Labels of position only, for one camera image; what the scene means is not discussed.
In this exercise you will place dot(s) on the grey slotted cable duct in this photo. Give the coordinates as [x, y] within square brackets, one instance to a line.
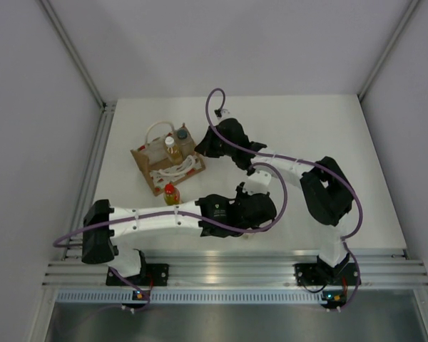
[172, 296]

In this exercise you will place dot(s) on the aluminium frame post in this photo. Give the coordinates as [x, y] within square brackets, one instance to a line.
[106, 107]
[397, 33]

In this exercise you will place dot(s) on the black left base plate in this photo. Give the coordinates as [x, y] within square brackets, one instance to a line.
[153, 274]

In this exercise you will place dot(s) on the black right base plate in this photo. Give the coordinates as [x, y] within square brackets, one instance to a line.
[312, 274]

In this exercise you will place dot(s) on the aluminium mounting rail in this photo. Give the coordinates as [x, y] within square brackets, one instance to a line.
[234, 270]

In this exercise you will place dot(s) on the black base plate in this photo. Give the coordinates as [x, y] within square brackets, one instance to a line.
[153, 274]
[312, 274]

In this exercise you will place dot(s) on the right aluminium frame post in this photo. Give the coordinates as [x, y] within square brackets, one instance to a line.
[397, 33]

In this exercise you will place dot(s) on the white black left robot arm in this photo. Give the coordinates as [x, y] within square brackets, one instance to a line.
[111, 231]

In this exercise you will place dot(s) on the white cap amber bottle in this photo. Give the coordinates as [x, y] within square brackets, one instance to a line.
[248, 236]
[173, 151]

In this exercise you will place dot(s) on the red cap yellow bottle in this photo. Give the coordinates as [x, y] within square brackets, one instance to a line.
[172, 195]

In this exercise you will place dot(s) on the jute canvas bag with strawberries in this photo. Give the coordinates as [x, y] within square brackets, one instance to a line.
[152, 159]

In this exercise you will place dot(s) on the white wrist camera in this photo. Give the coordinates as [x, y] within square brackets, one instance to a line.
[257, 183]
[222, 115]

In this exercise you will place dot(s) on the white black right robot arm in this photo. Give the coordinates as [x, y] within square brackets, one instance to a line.
[327, 193]

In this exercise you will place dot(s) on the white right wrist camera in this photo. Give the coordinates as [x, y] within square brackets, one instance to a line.
[222, 115]

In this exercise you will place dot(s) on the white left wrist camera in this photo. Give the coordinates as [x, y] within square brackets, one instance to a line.
[257, 183]

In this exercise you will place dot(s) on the dark cap clear square bottle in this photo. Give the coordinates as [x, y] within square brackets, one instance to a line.
[184, 141]

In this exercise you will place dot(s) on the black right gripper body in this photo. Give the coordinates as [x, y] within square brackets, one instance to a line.
[215, 147]

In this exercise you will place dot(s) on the left aluminium frame post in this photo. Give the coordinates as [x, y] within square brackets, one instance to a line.
[106, 107]

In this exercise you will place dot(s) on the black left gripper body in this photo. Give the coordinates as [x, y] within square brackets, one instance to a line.
[242, 195]

